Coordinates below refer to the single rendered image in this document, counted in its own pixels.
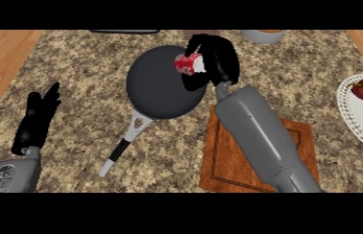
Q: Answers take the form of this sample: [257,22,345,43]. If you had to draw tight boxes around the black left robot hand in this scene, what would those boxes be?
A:
[10,82,62,156]

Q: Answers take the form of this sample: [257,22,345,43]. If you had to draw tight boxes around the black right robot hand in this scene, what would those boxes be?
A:
[180,34,240,92]

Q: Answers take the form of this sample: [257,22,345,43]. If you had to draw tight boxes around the red and white can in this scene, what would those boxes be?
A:
[172,52,206,77]

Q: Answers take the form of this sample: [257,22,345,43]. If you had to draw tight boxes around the dark grey frying pan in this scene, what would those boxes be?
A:
[97,45,209,178]

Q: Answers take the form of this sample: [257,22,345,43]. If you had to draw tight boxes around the brown wooden cutting board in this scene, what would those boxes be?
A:
[198,104,320,194]

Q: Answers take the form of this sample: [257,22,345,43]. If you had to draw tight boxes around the brown wooden block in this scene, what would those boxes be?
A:
[183,29,221,37]

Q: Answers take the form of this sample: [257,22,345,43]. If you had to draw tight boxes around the grey round pot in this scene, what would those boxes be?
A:
[237,29,286,45]

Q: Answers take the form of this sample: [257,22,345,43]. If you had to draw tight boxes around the red fruit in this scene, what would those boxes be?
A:
[350,80,363,101]

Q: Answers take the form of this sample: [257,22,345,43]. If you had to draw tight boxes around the white wire basket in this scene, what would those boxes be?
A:
[336,73,363,144]

